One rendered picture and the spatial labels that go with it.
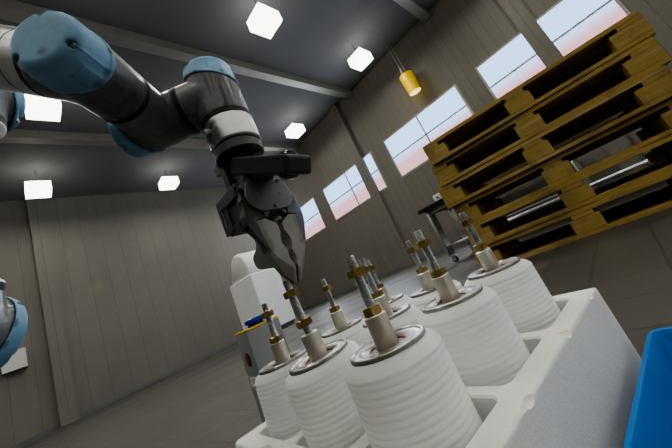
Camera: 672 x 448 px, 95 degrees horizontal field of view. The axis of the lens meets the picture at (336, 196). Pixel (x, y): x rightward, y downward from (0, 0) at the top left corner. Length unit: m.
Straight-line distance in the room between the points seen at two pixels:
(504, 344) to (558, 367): 0.04
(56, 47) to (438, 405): 0.47
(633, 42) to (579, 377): 2.14
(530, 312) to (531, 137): 1.90
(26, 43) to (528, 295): 0.61
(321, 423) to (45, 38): 0.47
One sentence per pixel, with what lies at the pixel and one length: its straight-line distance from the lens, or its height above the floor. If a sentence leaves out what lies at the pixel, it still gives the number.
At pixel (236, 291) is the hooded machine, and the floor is 1.02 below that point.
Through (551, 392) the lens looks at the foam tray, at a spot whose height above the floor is 0.17.
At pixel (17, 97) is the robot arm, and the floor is 0.86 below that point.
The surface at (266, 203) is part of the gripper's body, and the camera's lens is 0.41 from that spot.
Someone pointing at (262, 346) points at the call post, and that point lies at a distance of 0.66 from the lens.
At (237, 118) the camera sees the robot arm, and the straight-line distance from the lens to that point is 0.47.
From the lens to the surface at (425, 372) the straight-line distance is 0.29.
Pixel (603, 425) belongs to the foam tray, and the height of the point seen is 0.11.
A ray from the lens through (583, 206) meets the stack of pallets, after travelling 2.27.
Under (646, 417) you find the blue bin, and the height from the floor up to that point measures 0.11.
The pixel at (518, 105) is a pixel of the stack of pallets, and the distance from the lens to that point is 2.33.
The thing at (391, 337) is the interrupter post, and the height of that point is 0.26.
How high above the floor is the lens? 0.32
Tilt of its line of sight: 15 degrees up
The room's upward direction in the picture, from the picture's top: 24 degrees counter-clockwise
